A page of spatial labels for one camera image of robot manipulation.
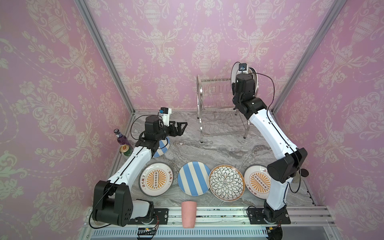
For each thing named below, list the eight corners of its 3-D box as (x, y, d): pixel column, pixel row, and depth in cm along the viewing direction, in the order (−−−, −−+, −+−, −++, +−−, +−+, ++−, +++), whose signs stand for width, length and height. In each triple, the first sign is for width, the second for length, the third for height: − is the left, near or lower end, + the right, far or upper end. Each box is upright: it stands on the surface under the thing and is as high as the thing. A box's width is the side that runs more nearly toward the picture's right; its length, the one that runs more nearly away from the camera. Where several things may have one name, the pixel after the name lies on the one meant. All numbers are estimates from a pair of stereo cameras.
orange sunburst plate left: (136, 196, 82) (134, 195, 81) (143, 163, 94) (142, 162, 93) (171, 196, 82) (171, 195, 81) (174, 163, 94) (174, 162, 93)
